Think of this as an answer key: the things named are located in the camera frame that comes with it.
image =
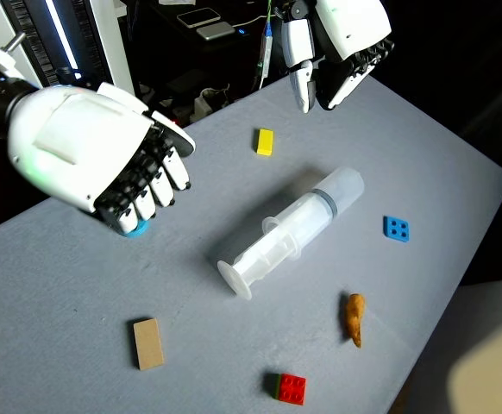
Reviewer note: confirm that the blue four-hole square block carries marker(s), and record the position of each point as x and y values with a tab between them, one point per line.
396	230

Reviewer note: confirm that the wooden rectangular block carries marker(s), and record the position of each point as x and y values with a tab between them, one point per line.
148	344

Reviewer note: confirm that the green toy brick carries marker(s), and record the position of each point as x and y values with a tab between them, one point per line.
274	385

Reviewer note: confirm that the red toy brick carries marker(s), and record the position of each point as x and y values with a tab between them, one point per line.
292	389

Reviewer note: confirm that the brown toy carrot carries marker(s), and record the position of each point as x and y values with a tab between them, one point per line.
355	317

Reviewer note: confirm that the clear plastic box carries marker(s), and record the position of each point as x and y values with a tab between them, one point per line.
303	215

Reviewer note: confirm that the silver flat box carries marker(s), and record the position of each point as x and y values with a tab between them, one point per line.
215	31

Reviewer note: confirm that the white frame post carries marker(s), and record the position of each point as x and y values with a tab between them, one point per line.
113	43

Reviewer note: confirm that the yellow block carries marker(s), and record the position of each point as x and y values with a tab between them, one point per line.
265	141

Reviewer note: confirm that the white-rimmed black phone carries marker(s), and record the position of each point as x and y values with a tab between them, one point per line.
199	18

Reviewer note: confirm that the grey table cloth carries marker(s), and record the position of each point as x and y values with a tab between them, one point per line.
104	302

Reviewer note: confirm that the blue round block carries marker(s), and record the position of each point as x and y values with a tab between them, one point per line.
138	232

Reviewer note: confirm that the white light strip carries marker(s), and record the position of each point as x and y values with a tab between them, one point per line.
63	34

